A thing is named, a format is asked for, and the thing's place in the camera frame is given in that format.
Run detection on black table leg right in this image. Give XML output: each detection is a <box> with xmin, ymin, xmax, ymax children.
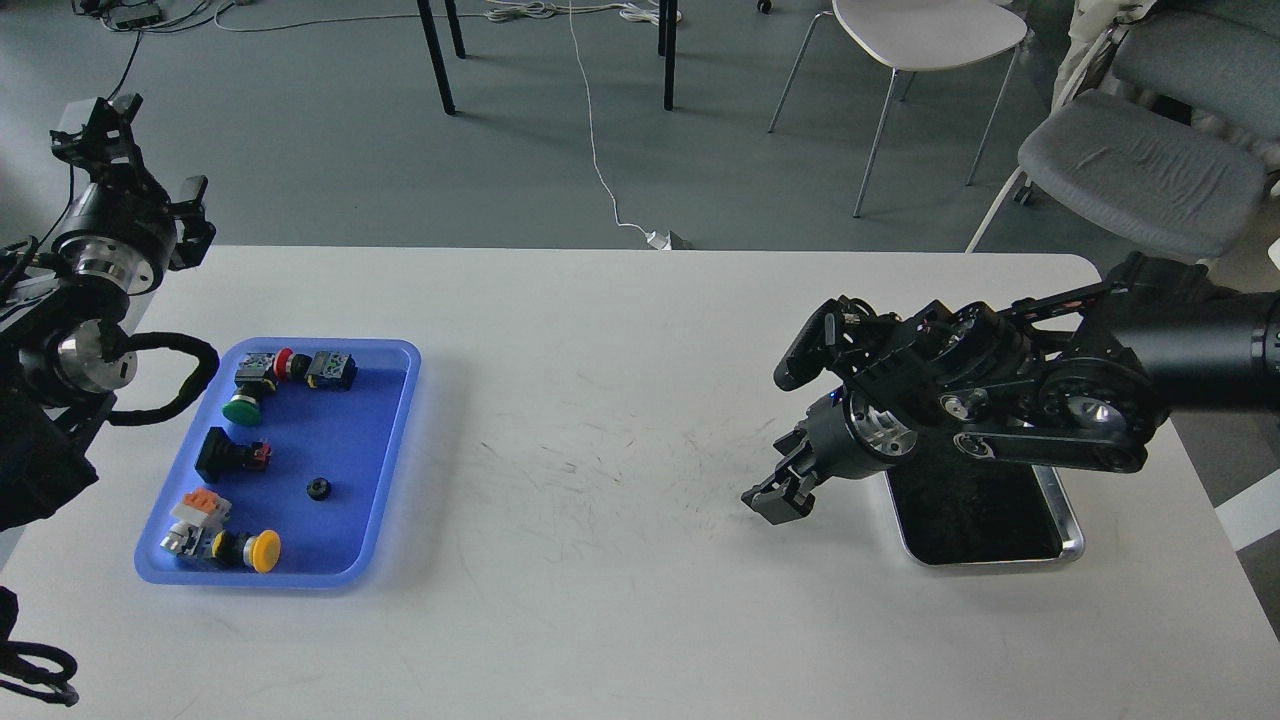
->
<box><xmin>657</xmin><ymin>0</ymin><xmax>680</xmax><ymax>111</ymax></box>

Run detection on black table leg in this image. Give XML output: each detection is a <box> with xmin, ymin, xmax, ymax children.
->
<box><xmin>416</xmin><ymin>0</ymin><xmax>467</xmax><ymax>117</ymax></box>
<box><xmin>657</xmin><ymin>0</ymin><xmax>680</xmax><ymax>111</ymax></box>

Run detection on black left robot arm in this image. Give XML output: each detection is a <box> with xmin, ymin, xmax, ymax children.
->
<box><xmin>1</xmin><ymin>94</ymin><xmax>219</xmax><ymax>529</ymax></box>

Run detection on black yellow contact block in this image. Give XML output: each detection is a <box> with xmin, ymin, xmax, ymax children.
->
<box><xmin>303</xmin><ymin>350</ymin><xmax>358</xmax><ymax>392</ymax></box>

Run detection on blue plastic tray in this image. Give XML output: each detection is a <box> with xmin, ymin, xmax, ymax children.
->
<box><xmin>134</xmin><ymin>337</ymin><xmax>421</xmax><ymax>589</ymax></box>

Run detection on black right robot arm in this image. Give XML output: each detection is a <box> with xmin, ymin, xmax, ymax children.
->
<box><xmin>741</xmin><ymin>252</ymin><xmax>1279</xmax><ymax>525</ymax></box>

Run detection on black floor cable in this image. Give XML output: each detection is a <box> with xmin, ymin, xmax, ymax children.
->
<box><xmin>0</xmin><ymin>0</ymin><xmax>216</xmax><ymax>251</ymax></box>

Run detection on white floor cable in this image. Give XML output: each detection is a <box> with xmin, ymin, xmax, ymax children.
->
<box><xmin>215</xmin><ymin>0</ymin><xmax>692</xmax><ymax>251</ymax></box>

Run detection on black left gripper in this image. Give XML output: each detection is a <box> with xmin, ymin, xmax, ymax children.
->
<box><xmin>50</xmin><ymin>94</ymin><xmax>216</xmax><ymax>296</ymax></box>

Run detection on white chair metal legs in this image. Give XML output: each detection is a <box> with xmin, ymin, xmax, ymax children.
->
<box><xmin>767</xmin><ymin>1</ymin><xmax>1029</xmax><ymax>218</ymax></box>

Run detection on red push button switch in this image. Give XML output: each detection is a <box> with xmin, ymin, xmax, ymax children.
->
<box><xmin>233</xmin><ymin>347</ymin><xmax>314</xmax><ymax>387</ymax></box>

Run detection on green push button switch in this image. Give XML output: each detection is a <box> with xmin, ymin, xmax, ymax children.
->
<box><xmin>221</xmin><ymin>384</ymin><xmax>270</xmax><ymax>427</ymax></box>

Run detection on black table leg left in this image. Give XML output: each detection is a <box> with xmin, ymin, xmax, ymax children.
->
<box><xmin>416</xmin><ymin>0</ymin><xmax>467</xmax><ymax>117</ymax></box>

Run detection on orange white contact block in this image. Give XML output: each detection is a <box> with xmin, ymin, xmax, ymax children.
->
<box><xmin>159</xmin><ymin>487</ymin><xmax>233</xmax><ymax>557</ymax></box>

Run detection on black push button switch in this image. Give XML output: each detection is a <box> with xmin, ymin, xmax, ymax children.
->
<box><xmin>195</xmin><ymin>427</ymin><xmax>273</xmax><ymax>484</ymax></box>

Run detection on small black gear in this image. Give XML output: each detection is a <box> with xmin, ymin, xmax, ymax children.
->
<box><xmin>305</xmin><ymin>477</ymin><xmax>332</xmax><ymax>502</ymax></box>

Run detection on yellow push button switch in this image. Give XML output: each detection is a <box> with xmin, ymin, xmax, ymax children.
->
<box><xmin>205</xmin><ymin>529</ymin><xmax>282</xmax><ymax>574</ymax></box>

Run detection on black sleeved left arm cable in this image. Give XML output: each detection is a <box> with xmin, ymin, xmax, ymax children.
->
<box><xmin>0</xmin><ymin>332</ymin><xmax>221</xmax><ymax>708</ymax></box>

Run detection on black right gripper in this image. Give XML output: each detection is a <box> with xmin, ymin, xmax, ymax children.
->
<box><xmin>741</xmin><ymin>389</ymin><xmax>920</xmax><ymax>525</ymax></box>

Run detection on grey upholstered chair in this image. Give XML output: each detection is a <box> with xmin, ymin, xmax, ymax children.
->
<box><xmin>969</xmin><ymin>1</ymin><xmax>1277</xmax><ymax>259</ymax></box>

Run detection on silver metal tray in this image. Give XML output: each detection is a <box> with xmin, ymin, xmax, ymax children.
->
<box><xmin>886</xmin><ymin>462</ymin><xmax>1085</xmax><ymax>570</ymax></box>

